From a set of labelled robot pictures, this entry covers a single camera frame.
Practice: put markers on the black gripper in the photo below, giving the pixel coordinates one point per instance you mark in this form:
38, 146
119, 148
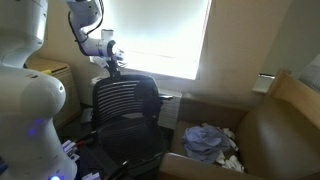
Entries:
112, 64

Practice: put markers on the black mesh office chair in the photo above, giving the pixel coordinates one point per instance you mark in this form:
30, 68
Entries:
126, 133

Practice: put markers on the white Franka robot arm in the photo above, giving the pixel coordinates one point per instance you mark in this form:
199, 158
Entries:
26, 100

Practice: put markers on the red sneaker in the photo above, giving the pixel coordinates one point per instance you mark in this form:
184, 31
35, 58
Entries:
120, 56

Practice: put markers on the light wooden dresser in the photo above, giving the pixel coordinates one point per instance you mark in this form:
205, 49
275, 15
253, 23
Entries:
68, 96

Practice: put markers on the yellow sticky note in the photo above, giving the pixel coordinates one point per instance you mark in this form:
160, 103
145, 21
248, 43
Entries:
47, 71

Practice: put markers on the red and white connectors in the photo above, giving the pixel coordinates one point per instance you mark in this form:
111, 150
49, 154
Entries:
71, 146

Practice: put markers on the blue crumpled cloth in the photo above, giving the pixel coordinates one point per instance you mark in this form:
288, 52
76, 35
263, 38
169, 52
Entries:
205, 143

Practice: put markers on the small white box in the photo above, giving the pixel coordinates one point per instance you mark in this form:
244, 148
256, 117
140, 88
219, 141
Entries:
263, 83

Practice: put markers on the cardboard box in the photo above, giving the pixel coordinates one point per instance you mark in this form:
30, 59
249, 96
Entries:
276, 140

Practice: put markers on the grey striped pillow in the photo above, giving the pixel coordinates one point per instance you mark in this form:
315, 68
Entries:
311, 75

